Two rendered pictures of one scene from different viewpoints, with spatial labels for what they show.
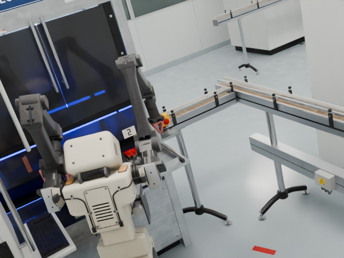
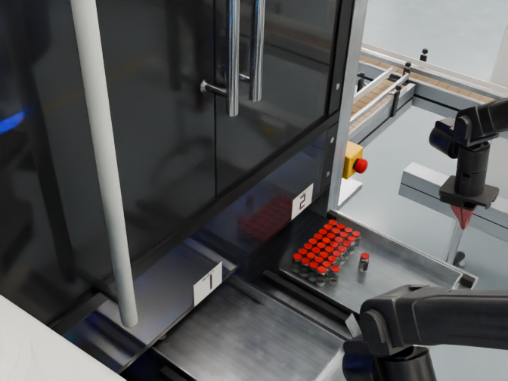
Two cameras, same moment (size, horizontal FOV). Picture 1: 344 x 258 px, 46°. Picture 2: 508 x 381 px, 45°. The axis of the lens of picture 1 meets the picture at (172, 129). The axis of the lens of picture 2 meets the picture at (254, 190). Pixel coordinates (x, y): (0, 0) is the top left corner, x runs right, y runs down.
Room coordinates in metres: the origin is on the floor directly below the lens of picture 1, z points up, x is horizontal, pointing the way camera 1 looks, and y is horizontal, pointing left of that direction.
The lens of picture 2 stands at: (1.48, 0.97, 1.93)
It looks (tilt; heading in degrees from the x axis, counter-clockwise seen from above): 38 degrees down; 327
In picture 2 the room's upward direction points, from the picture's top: 2 degrees clockwise
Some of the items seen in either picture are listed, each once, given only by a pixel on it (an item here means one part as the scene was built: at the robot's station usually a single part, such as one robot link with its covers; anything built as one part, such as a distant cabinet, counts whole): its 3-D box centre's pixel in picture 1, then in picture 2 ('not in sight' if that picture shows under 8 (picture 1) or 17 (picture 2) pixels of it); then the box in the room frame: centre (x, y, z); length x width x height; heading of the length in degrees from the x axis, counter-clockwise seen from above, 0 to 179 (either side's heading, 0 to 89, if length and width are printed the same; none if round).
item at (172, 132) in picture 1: (166, 133); (329, 187); (2.53, 0.04, 0.87); 0.14 x 0.13 x 0.02; 21
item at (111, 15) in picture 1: (127, 69); (343, 35); (2.41, 0.16, 1.40); 0.05 x 0.01 x 0.80; 111
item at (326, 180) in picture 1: (324, 179); not in sight; (2.06, -0.81, 0.50); 0.12 x 0.05 x 0.09; 21
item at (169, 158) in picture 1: (147, 158); (370, 277); (2.18, 0.19, 0.90); 0.34 x 0.26 x 0.04; 21
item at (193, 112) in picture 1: (191, 109); (349, 121); (2.72, -0.17, 0.92); 0.69 x 0.15 x 0.16; 111
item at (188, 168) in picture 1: (189, 172); not in sight; (2.67, -0.04, 0.46); 0.09 x 0.09 x 0.77; 21
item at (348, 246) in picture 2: (141, 153); (338, 257); (2.26, 0.22, 0.90); 0.18 x 0.02 x 0.05; 111
